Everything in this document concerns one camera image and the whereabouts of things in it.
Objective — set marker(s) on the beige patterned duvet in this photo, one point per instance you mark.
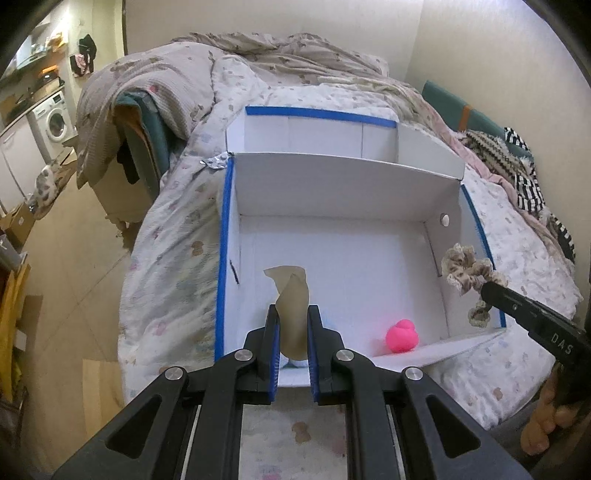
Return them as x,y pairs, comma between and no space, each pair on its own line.
152,83

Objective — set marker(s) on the silver foil blister pack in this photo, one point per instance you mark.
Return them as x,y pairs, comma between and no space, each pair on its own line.
216,161

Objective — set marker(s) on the patterned cloth heap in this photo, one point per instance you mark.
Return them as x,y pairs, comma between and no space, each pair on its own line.
44,184

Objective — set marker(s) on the beige floral scrunchie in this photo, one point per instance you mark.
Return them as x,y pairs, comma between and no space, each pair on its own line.
461,267

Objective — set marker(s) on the yellow bag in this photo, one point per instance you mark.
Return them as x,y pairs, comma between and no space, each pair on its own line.
11,323

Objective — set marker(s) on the white cardboard box blue tape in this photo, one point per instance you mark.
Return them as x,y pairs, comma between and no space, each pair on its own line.
337,258

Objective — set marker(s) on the white washing machine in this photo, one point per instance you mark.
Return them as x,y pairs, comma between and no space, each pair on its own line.
54,121

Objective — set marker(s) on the hanging dark clothes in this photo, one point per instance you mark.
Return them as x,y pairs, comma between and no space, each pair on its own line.
85,53

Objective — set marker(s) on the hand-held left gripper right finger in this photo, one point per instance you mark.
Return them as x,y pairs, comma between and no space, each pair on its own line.
312,355

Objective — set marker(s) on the white cabinet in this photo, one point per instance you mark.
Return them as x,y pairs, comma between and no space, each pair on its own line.
16,161

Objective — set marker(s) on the person's right hand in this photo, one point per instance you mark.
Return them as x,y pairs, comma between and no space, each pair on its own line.
538,420

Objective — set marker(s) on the pink soft toy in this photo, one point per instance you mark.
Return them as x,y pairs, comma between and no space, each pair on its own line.
402,338

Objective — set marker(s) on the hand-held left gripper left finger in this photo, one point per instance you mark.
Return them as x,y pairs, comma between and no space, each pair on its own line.
275,350

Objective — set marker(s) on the black white striped cloth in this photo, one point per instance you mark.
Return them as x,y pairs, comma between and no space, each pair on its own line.
528,189

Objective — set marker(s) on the brown crochet blanket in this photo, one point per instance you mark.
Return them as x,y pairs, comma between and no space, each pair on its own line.
491,150

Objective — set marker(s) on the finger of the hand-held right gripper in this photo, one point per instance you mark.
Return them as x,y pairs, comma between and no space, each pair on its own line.
505,300

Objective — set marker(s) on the white pastel printed quilt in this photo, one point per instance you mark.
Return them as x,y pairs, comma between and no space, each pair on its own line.
175,277

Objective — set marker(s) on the beige cloth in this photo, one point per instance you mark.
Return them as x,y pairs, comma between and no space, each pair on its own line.
293,314

